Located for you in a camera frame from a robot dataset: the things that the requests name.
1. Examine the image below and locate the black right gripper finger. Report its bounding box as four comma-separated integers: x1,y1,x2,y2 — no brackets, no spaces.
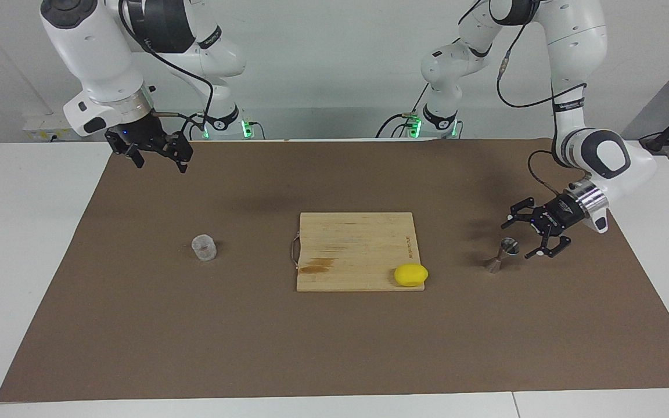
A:
115,141,145,170
161,132,194,174

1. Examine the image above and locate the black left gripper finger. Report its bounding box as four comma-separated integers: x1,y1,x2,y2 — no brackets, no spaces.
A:
525,229,572,259
501,198,544,229

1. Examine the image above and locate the steel double jigger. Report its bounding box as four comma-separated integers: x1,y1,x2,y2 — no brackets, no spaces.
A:
485,237,520,274

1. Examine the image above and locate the clear plastic cup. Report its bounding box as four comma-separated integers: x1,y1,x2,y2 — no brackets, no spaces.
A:
191,234,218,262

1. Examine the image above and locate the yellow lemon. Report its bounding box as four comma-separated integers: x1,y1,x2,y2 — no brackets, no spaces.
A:
394,264,429,287

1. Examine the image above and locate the wooden cutting board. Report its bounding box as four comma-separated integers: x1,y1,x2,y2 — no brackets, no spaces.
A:
291,212,426,292

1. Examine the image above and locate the brown table mat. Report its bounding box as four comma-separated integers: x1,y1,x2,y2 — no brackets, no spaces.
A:
0,138,669,402

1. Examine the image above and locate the black right base cable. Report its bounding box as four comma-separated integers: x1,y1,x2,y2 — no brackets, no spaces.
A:
181,115,206,140

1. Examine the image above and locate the black base cable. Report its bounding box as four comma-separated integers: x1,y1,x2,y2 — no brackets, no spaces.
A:
181,115,206,140
375,86,431,139

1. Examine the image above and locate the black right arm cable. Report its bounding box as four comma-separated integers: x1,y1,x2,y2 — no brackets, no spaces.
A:
117,0,214,135

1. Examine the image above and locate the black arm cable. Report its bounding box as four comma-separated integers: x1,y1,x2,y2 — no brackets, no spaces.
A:
117,0,214,135
459,0,588,198

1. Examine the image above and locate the white wall power strip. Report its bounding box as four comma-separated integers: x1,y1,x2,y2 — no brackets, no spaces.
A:
23,113,80,142

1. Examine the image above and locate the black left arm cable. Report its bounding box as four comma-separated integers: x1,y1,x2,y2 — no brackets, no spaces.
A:
459,0,588,198

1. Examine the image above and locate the black left base cable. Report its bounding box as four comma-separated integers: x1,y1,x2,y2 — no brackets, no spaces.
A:
375,86,431,139

